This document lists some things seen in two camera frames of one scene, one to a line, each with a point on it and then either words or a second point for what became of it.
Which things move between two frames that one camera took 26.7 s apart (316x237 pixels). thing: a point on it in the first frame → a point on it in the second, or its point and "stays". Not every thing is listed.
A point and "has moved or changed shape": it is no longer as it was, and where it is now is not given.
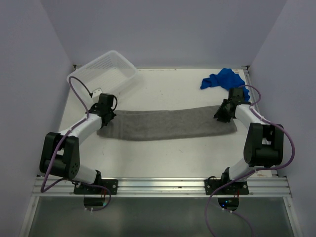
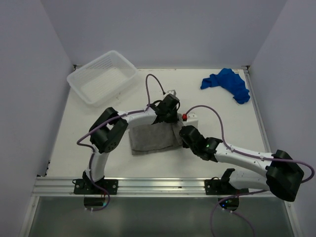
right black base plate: (237, 188) stays
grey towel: (174, 123) has moved or changed shape
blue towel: (226, 79) stays
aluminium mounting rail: (166, 187) stays
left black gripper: (113, 114) → (174, 118)
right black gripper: (221, 118) → (184, 145)
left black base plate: (112, 184) stays
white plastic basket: (107, 72) stays
